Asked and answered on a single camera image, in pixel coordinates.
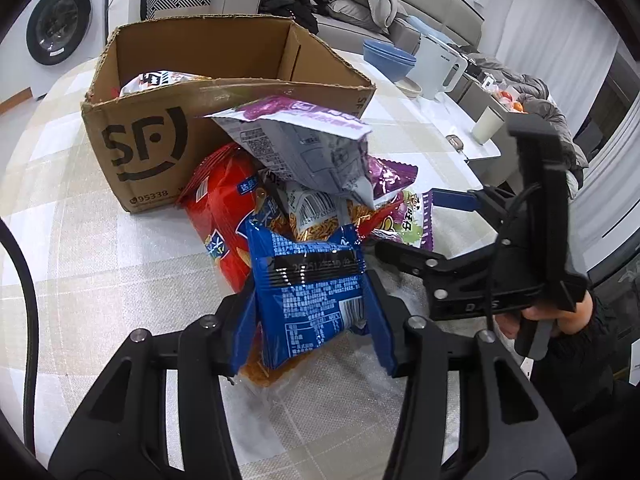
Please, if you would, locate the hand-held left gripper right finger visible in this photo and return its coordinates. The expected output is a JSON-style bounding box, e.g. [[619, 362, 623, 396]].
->
[[362, 270, 583, 480]]

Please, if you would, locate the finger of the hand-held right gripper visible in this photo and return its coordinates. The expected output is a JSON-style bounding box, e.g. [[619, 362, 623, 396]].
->
[[431, 185, 521, 233], [374, 239, 501, 291]]

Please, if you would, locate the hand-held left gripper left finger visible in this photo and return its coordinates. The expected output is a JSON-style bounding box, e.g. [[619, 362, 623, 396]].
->
[[47, 280, 261, 480]]

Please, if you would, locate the purple candy bag cartoon figure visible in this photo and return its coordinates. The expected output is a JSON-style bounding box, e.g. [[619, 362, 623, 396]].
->
[[367, 157, 436, 253]]

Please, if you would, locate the orange snack clear packet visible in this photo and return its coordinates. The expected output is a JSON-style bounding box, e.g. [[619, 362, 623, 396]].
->
[[239, 320, 306, 388]]

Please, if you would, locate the blue snack packet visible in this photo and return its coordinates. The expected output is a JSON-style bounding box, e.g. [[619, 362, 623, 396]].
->
[[245, 222, 368, 372]]

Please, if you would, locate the red snack bag blue label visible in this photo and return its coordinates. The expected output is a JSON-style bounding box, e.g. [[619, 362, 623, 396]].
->
[[177, 142, 261, 293]]

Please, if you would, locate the noodle snack packet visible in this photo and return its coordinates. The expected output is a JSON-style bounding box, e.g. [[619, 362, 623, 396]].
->
[[257, 180, 401, 248]]

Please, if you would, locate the purple candy bag pink lettering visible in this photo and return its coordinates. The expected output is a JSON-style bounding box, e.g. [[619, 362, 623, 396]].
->
[[205, 95, 373, 208]]

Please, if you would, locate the brown cardboard box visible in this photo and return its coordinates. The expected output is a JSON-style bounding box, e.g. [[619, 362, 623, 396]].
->
[[81, 15, 377, 213]]

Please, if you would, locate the person's right forearm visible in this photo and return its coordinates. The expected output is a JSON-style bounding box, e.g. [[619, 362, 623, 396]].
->
[[530, 305, 640, 441]]

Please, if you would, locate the person's right hand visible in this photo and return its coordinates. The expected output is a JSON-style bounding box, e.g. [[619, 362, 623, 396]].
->
[[495, 294, 596, 341]]

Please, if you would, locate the white curtain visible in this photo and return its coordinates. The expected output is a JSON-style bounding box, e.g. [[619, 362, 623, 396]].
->
[[570, 55, 640, 271]]

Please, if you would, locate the white cup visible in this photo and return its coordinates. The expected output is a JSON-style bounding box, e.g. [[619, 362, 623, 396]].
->
[[471, 106, 503, 145]]

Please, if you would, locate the grey puffer jacket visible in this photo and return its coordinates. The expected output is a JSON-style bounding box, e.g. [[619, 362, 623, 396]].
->
[[465, 52, 591, 171]]

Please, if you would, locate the checkered tablecloth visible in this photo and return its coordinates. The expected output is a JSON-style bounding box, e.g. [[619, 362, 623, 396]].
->
[[0, 52, 501, 480]]

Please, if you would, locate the white electric kettle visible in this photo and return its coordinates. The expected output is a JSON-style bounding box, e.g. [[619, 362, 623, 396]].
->
[[417, 34, 469, 101]]

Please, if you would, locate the blue bowl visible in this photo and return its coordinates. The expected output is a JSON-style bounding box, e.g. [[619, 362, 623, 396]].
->
[[365, 52, 416, 83], [363, 40, 417, 63]]

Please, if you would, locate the light blue cloth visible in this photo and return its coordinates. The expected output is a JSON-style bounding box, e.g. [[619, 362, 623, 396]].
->
[[400, 14, 431, 36]]

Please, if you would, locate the white printed snack packet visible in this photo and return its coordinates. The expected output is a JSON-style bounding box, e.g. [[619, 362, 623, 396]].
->
[[119, 70, 213, 97]]

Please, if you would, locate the black jacket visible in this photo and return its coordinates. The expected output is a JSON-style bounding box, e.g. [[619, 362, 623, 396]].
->
[[254, 0, 321, 36]]

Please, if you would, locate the herringbone patterned stool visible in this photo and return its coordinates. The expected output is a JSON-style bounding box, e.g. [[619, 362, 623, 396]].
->
[[141, 0, 213, 21]]

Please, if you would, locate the white washing machine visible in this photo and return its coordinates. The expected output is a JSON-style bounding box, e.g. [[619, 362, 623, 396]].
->
[[24, 0, 113, 97]]

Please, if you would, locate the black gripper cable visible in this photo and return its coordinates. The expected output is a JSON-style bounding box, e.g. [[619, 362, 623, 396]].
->
[[0, 219, 40, 443]]

